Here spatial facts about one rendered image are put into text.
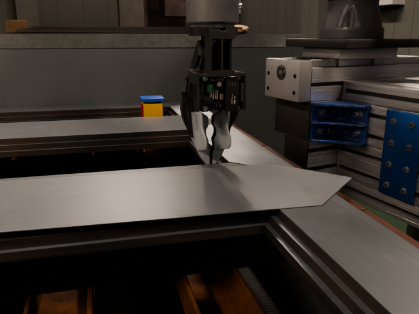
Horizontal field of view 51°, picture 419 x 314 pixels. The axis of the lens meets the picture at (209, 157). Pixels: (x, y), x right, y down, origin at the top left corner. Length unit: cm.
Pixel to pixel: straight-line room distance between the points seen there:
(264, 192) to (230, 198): 5
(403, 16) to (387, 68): 349
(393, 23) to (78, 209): 433
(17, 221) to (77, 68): 90
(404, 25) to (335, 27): 354
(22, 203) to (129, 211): 14
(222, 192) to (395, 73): 71
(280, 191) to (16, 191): 34
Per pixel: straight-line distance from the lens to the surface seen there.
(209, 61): 60
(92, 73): 137
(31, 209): 55
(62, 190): 60
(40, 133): 98
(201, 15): 62
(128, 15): 372
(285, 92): 102
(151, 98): 116
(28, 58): 138
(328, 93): 103
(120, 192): 58
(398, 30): 464
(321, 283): 43
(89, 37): 137
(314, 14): 530
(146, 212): 51
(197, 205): 52
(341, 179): 64
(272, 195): 56
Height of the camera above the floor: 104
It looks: 15 degrees down
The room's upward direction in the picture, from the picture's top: straight up
